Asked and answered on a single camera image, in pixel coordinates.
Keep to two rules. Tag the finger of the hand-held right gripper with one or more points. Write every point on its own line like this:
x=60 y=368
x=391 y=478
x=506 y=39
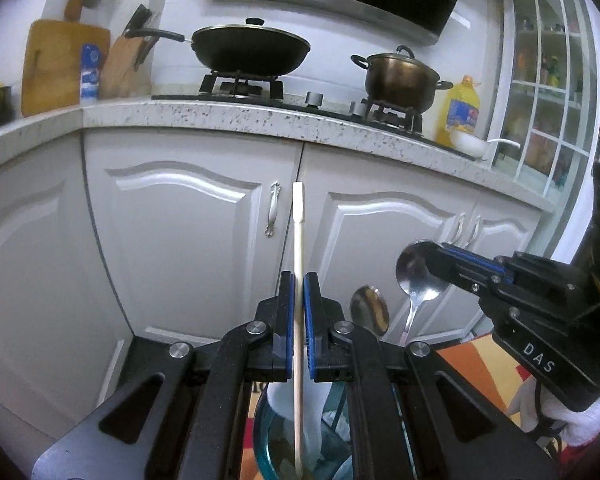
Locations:
x=472 y=280
x=475 y=256

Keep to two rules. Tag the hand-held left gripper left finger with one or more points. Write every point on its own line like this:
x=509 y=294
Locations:
x=290 y=310

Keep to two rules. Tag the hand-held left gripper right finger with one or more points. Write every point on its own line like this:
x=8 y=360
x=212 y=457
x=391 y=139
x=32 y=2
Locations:
x=310 y=310

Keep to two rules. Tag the small steel spoon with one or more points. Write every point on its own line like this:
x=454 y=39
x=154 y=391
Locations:
x=370 y=310

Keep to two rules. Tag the large steel spoon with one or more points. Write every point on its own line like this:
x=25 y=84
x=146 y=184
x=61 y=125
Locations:
x=412 y=275

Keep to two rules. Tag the cream white chopstick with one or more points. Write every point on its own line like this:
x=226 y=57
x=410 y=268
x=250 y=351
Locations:
x=298 y=240

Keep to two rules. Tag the clear teal glass container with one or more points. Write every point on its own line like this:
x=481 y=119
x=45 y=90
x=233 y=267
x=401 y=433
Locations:
x=265 y=440

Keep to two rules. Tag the person's right hand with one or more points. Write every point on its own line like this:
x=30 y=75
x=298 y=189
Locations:
x=527 y=402

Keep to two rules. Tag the orange yellow red blanket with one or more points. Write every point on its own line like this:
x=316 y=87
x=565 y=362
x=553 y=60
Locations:
x=480 y=360

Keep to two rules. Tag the white framed glass door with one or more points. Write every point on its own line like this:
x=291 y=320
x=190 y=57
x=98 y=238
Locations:
x=555 y=140

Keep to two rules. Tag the yellow cooking oil bottle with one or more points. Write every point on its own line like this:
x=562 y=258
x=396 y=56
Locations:
x=457 y=115

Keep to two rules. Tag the brown metal cooking pot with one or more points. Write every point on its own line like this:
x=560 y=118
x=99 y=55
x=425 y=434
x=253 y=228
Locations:
x=400 y=82

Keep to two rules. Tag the black gas stove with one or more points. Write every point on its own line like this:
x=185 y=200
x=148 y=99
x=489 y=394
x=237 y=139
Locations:
x=300 y=102

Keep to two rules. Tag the speckled stone countertop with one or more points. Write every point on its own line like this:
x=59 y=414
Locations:
x=180 y=112

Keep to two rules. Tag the black wok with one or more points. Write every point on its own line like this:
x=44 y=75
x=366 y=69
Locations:
x=250 y=52

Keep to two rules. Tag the narrow white cabinet door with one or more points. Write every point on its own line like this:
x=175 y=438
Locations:
x=30 y=270

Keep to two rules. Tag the wooden knife block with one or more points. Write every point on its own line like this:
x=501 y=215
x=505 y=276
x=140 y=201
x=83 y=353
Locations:
x=120 y=75

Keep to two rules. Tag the blue white packet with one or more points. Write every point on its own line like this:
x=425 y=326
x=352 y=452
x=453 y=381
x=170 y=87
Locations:
x=91 y=80

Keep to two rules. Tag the wooden cutting board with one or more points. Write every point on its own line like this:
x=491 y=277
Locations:
x=55 y=70

